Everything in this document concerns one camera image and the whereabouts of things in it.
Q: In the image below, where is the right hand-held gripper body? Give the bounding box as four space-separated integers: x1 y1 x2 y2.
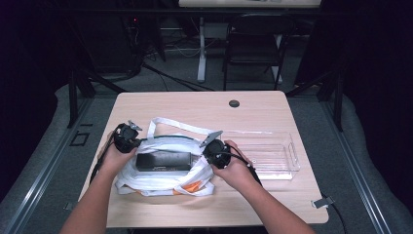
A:
199 130 232 170

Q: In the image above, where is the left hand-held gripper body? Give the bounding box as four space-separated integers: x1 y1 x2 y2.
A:
113 120 143 154

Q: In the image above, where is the black rectangular box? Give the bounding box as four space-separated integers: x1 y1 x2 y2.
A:
135 151 193 173

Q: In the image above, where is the white tote bag teal orange print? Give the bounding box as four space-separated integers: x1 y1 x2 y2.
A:
114 116 219 198

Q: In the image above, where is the clear plastic tray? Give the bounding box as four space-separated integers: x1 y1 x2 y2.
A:
223 130 301 180

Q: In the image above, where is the person's left hand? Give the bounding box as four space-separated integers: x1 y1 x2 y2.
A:
98 131 139 178

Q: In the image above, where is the person's right hand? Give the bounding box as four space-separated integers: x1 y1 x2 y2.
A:
210 139 258 193

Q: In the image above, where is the black metal stand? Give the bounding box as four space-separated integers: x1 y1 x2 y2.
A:
66 69 128 129
285 69 345 133

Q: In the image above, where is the black computer tower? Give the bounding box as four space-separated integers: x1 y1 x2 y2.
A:
81 14 142 75

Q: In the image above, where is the white desk leg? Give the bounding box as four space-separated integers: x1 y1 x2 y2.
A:
197 17 208 83

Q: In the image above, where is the black folding chair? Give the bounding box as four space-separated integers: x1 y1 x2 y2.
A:
223 13 296 92

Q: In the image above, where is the right hand-held gripper cable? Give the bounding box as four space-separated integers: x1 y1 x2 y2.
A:
220 144 263 187

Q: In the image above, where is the hand-held gripper cable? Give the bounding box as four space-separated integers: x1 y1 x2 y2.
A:
220 144 263 187
89 135 117 185

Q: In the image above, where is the left hand-held gripper cable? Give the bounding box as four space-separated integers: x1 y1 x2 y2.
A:
89 135 117 185

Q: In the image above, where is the black floor cable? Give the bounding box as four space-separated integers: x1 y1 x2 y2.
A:
141 62 215 93

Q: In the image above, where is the aluminium floor rail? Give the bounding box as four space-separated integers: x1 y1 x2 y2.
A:
2 97 94 234
319 100 393 234

